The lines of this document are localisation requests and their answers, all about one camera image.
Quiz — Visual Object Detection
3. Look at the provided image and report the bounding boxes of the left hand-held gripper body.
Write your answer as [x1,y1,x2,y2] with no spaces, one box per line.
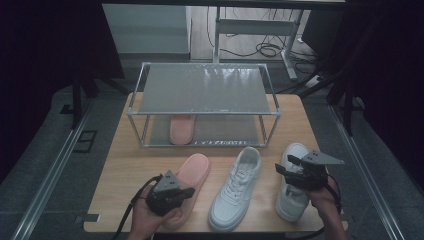
[145,170,196,217]

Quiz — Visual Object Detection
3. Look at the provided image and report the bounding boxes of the white cabinet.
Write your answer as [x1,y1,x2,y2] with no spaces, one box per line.
[101,3,193,55]

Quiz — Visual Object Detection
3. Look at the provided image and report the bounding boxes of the two-tier metal shoe rack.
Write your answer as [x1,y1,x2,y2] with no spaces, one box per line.
[126,61,283,148]

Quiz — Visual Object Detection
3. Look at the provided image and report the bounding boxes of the person's right hand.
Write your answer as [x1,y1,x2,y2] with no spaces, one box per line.
[306,176,340,208]

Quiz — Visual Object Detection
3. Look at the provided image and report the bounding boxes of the black metal stand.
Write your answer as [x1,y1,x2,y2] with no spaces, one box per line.
[59,64,130,130]
[299,71,365,138]

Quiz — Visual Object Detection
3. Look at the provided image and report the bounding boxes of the white sneaker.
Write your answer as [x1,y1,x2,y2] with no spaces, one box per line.
[208,146,262,233]
[275,142,313,223]

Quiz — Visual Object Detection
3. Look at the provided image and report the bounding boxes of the aluminium floor rail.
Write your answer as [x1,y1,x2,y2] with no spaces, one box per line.
[328,103,406,240]
[11,98,95,240]

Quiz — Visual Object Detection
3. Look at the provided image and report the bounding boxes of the white power strip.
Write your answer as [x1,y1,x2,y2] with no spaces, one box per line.
[304,75,326,90]

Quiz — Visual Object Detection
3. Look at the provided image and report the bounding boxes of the white desk frame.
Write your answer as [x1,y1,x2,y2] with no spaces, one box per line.
[213,6,306,82]

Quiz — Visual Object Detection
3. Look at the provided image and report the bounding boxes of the hand-held gripper black cable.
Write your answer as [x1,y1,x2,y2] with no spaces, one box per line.
[299,182,344,240]
[111,175,163,240]

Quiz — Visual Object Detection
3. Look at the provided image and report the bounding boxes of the dark curtain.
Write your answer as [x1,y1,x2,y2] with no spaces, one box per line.
[343,0,424,191]
[0,0,125,183]

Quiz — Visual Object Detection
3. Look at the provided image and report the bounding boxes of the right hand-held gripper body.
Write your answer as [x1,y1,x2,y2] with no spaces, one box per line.
[285,150,346,192]

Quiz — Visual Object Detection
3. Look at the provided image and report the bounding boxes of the person's left hand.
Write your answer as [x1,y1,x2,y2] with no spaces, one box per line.
[128,186,184,236]

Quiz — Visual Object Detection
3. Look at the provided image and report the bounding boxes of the pink slipper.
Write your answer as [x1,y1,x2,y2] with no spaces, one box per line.
[161,153,212,230]
[169,114,197,146]

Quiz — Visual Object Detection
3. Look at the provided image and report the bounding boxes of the right hand-held gripper black cable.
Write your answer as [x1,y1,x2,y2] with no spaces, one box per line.
[299,182,344,240]

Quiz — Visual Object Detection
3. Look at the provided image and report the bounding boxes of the black floor cables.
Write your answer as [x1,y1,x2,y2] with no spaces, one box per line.
[205,6,318,65]

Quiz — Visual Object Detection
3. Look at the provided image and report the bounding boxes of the left hand-held gripper black cable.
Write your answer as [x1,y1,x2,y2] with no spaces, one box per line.
[111,175,163,240]

